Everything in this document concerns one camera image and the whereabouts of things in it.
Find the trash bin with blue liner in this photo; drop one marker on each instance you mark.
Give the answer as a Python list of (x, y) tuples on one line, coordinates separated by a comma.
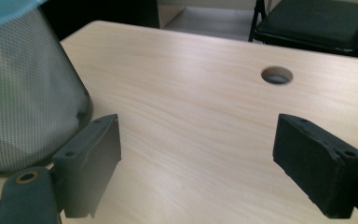
[(3, 11)]

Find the black folding chair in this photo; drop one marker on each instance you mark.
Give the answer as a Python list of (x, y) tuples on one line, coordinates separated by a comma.
[(317, 25)]

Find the metal mesh trash can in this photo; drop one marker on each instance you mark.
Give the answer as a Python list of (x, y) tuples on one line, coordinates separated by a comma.
[(28, 99)]

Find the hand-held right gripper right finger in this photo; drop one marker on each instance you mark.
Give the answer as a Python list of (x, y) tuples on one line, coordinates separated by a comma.
[(317, 168)]

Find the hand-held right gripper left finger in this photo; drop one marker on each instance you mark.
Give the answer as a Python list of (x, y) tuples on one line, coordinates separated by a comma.
[(88, 168)]

